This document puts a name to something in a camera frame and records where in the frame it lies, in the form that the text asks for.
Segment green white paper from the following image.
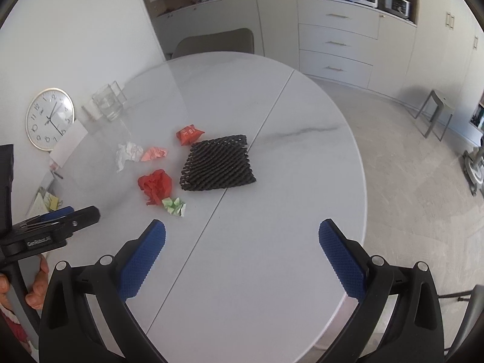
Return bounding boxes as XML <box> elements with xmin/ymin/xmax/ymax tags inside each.
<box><xmin>162</xmin><ymin>198</ymin><xmax>186</xmax><ymax>217</ymax></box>

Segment red paper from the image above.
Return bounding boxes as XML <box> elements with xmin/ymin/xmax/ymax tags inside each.
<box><xmin>137</xmin><ymin>169</ymin><xmax>172</xmax><ymax>206</ymax></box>

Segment white tissue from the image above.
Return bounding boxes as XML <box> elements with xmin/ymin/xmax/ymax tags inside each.
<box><xmin>116</xmin><ymin>142</ymin><xmax>144</xmax><ymax>172</ymax></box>

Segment pink paper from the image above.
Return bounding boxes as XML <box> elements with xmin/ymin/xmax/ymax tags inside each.
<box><xmin>140</xmin><ymin>147</ymin><xmax>168</xmax><ymax>162</ymax></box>

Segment black foam mesh sleeve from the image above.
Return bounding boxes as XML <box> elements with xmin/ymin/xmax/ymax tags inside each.
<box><xmin>180</xmin><ymin>134</ymin><xmax>257</xmax><ymax>192</ymax></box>

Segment orange-red wrapper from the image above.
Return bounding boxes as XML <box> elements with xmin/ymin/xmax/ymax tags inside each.
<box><xmin>175</xmin><ymin>125</ymin><xmax>205</xmax><ymax>146</ymax></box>

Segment person's left hand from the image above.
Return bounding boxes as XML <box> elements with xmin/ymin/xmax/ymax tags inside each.
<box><xmin>0</xmin><ymin>254</ymin><xmax>49</xmax><ymax>312</ymax></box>

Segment yellow sticky notes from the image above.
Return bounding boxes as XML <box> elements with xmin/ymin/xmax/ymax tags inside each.
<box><xmin>44</xmin><ymin>192</ymin><xmax>59</xmax><ymax>211</ymax></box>

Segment white box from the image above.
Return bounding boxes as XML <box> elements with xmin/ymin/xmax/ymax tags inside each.
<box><xmin>50</xmin><ymin>120</ymin><xmax>88</xmax><ymax>167</ymax></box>

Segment white ceramic mug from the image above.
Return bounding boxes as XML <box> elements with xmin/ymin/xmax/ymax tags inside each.
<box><xmin>82</xmin><ymin>99</ymin><xmax>103</xmax><ymax>132</ymax></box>

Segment clear glass container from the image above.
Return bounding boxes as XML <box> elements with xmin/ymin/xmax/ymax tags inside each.
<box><xmin>92</xmin><ymin>81</ymin><xmax>127</xmax><ymax>121</ymax></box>

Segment blue child high chair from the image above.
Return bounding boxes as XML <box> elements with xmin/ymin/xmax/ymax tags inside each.
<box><xmin>463</xmin><ymin>146</ymin><xmax>483</xmax><ymax>197</ymax></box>

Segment grey metal stool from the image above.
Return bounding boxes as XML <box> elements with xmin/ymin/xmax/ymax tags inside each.
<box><xmin>414</xmin><ymin>89</ymin><xmax>455</xmax><ymax>142</ymax></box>

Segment white drawer cabinet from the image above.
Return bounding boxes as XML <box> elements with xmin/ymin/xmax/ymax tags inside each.
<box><xmin>297</xmin><ymin>0</ymin><xmax>380</xmax><ymax>88</ymax></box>

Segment grey dining chair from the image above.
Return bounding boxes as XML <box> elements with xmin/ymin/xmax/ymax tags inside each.
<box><xmin>172</xmin><ymin>28</ymin><xmax>255</xmax><ymax>59</ymax></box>

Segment silver toaster oven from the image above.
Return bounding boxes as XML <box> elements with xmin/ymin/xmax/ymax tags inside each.
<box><xmin>380</xmin><ymin>0</ymin><xmax>410</xmax><ymax>20</ymax></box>

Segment white round wall clock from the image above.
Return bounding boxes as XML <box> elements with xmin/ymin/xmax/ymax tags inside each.
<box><xmin>25</xmin><ymin>88</ymin><xmax>75</xmax><ymax>152</ymax></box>

